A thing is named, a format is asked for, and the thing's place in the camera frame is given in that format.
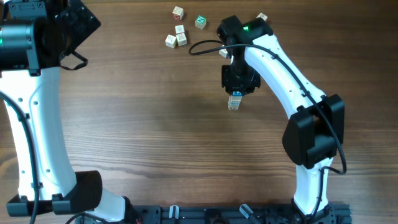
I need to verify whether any red-sided block top left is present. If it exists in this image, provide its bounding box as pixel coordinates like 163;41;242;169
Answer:
172;6;184;21

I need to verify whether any wooden picture block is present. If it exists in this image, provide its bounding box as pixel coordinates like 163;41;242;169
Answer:
257;13;268;21
219;49;229;58

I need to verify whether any red-edged block left cluster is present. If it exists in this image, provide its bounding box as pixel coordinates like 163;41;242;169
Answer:
175;25;185;34

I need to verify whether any wooden picture block centre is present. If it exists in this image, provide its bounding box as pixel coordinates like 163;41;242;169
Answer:
219;49;229;58

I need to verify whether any wooden picture block top right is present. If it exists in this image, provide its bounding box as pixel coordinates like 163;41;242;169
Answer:
257;13;268;21

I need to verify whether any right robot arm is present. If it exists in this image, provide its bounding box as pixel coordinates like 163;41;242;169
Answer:
217;16;345;223

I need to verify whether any plain wooden block far left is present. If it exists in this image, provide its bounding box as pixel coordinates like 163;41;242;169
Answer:
165;34;177;49

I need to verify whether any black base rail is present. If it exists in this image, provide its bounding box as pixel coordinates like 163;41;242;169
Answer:
134;203;353;224

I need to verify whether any green N block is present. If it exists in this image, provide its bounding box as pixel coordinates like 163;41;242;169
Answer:
195;15;207;29

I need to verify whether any blue L block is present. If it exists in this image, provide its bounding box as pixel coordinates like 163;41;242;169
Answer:
232;91;243;96

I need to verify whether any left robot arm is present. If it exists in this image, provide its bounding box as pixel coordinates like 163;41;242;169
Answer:
1;1;141;223

